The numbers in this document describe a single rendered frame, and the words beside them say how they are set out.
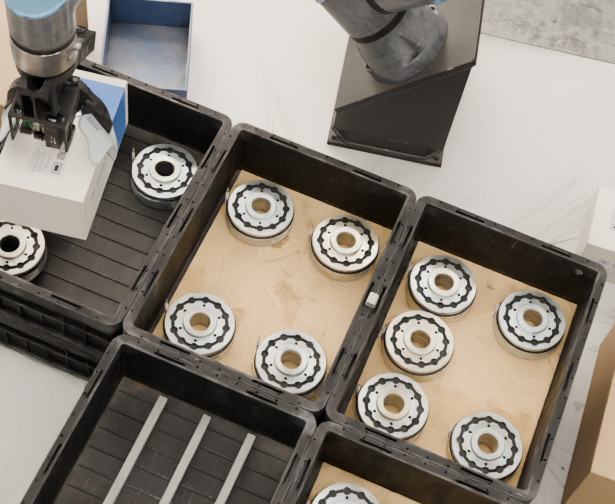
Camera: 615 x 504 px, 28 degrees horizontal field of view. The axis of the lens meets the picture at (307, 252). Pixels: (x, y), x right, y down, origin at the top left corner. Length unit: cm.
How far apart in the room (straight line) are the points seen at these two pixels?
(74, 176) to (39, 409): 46
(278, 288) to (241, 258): 7
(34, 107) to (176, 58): 81
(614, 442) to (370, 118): 68
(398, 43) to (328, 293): 42
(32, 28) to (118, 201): 59
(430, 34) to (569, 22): 147
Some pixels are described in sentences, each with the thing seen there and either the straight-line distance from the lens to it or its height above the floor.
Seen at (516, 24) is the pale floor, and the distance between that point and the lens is 342.
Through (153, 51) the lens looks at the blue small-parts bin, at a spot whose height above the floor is 70.
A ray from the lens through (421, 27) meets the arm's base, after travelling 202.
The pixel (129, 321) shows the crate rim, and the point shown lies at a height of 93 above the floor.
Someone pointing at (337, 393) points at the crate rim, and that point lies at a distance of 170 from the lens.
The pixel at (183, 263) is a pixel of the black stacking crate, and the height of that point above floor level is 84.
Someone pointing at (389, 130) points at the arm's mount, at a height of 77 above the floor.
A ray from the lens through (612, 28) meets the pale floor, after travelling 350.
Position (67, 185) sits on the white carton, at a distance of 160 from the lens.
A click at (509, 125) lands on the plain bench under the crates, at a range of 229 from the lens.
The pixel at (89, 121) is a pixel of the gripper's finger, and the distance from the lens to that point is 160.
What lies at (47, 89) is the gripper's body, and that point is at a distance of 147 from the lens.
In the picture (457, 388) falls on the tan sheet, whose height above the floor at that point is 83.
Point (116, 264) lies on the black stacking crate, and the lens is 189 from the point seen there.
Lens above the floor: 246
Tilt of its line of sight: 58 degrees down
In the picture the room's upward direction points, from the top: 12 degrees clockwise
